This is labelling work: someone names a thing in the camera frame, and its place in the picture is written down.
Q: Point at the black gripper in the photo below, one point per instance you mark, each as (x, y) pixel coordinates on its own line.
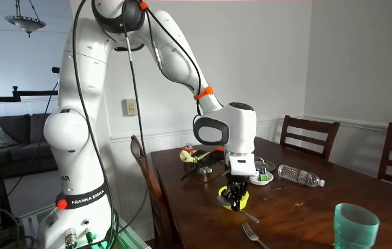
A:
(238, 183)

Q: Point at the silver spoon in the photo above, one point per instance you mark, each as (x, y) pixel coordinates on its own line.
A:
(250, 217)

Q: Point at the silver fork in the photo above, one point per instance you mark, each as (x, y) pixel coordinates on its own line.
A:
(252, 235)

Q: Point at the robot base platform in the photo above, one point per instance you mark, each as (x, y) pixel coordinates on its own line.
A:
(130, 240)

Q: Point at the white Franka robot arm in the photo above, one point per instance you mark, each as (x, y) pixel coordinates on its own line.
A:
(79, 129)

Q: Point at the yellow bowl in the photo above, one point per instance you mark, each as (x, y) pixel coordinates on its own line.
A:
(224, 205)

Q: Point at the silver metal bowl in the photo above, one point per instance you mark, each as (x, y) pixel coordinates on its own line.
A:
(256, 180)

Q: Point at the small blue green object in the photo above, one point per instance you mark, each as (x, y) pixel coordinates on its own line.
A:
(263, 175)

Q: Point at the metal pot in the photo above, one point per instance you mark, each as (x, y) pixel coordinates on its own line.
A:
(203, 170)

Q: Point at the round grey pot lid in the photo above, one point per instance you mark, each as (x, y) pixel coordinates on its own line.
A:
(267, 164)

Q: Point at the light green cloth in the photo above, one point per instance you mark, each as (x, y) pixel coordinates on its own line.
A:
(189, 157)

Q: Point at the clear plastic water bottle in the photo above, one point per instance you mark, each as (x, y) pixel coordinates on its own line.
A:
(299, 176)

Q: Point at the teal plastic cup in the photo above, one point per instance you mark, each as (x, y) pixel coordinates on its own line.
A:
(356, 229)

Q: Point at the dark grey sofa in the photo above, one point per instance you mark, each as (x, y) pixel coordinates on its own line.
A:
(23, 157)

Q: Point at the black horizontal stand bar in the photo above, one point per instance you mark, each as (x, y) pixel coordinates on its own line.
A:
(29, 93)

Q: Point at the grey sofa pillow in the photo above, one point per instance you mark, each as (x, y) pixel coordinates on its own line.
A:
(2, 139)

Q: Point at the hanging chandelier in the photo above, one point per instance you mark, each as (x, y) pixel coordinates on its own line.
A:
(25, 22)

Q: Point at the wall light switch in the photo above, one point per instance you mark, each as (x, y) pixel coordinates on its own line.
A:
(128, 107)

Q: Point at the small black camera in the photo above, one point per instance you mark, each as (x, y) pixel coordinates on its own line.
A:
(55, 69)

